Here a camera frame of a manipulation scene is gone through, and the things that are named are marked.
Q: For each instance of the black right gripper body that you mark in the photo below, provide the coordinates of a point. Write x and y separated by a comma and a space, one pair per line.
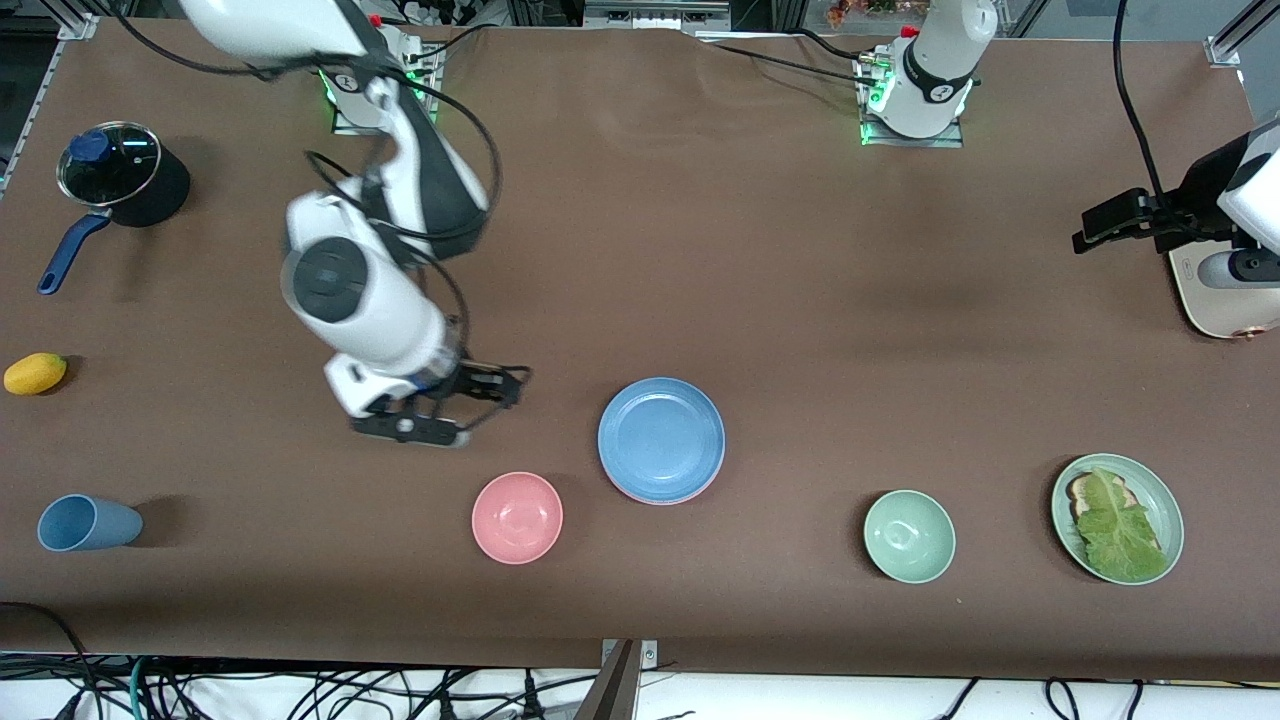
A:
472, 384

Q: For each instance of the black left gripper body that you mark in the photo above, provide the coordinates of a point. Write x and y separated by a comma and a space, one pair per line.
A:
1192, 208

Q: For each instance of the blue plate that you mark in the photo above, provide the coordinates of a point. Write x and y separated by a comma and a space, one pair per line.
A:
662, 438

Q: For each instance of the pink plate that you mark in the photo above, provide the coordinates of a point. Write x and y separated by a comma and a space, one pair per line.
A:
662, 502

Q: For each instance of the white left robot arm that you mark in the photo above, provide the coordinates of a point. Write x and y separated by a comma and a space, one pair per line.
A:
935, 70

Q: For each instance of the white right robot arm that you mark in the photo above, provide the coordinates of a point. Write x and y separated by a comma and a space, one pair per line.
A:
360, 300

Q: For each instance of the small pink bowl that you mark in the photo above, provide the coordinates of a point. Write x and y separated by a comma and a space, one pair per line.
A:
517, 518

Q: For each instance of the bread slice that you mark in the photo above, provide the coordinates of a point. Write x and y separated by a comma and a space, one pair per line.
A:
1078, 488

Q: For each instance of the green plate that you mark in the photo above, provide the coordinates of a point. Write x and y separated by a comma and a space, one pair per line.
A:
1165, 510

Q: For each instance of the green lettuce leaf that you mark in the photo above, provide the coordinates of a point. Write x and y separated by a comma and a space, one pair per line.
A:
1120, 535

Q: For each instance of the brown table cover mat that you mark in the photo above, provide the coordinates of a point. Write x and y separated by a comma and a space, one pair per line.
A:
800, 250

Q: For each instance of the orange flowers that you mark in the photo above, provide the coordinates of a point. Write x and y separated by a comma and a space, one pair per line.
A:
860, 12

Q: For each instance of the small green bowl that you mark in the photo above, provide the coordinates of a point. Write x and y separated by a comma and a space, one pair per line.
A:
909, 536

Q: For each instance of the white power strip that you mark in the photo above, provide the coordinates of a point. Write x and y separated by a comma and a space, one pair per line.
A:
440, 10

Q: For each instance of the blue cup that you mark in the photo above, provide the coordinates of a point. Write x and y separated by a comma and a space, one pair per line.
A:
100, 525

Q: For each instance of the yellow lemon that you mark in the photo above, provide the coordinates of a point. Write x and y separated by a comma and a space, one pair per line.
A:
35, 373

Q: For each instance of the aluminium frame rail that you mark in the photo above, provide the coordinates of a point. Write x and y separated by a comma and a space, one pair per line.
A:
1225, 50
75, 20

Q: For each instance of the metal table bracket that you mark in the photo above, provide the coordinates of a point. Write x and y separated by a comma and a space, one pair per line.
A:
648, 655

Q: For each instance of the dark brown post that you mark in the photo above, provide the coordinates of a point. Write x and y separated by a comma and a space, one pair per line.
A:
615, 695

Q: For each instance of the aluminium frame beam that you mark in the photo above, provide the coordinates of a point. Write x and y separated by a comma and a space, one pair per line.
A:
655, 15

